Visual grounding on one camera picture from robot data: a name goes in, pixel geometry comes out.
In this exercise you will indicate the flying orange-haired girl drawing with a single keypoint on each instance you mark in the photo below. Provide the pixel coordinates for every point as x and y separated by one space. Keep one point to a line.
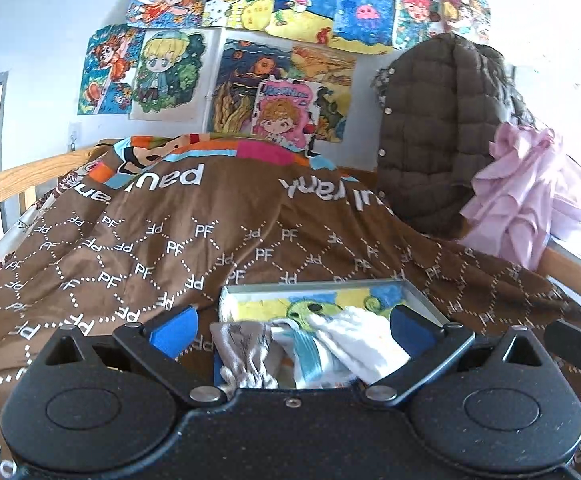
168 2

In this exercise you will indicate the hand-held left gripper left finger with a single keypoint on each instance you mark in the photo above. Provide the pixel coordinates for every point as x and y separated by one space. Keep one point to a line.
174 332

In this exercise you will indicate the dark seaweed and fish drawing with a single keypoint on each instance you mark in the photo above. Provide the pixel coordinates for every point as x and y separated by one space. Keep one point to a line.
240 85

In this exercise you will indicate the brown printed blanket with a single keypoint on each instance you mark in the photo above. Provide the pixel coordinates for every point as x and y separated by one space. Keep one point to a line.
170 240

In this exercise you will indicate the brown quilted jacket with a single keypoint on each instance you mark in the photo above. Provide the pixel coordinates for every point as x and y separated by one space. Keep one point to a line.
435 135

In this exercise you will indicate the white cloth with orange spot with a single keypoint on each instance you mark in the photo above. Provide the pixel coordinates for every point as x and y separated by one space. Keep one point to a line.
355 345

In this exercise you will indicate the blond boy drawing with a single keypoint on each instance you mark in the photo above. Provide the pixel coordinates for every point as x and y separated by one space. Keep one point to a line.
168 75

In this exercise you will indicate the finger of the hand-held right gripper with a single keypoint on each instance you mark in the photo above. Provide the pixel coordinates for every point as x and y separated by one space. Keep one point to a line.
570 342

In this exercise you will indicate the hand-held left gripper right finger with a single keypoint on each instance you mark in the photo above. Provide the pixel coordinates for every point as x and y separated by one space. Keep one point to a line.
413 329

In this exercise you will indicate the girl with goldfish drawing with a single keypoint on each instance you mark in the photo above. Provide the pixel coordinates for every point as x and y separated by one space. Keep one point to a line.
105 72

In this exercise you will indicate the red-haired boy drawing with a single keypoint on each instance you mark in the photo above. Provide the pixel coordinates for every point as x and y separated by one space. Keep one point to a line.
415 17

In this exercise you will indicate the blue sea jellyfish drawing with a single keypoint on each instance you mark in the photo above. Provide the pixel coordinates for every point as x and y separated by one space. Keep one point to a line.
330 10

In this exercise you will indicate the pink garment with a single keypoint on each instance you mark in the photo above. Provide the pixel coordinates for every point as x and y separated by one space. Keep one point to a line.
525 195

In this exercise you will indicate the orange landscape drawing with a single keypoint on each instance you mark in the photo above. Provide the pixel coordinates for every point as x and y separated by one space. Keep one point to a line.
328 75

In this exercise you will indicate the small colourful figures drawing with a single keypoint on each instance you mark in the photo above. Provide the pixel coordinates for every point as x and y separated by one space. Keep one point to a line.
463 7

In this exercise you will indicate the pink chibi boy drawing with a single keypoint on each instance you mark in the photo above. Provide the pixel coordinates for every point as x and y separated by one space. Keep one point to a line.
283 115

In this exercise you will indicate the grey metal tin box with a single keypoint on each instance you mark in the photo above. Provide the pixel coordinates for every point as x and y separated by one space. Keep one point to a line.
250 311

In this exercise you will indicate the wooden bed frame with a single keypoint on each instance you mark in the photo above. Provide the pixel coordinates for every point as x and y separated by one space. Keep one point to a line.
15 177

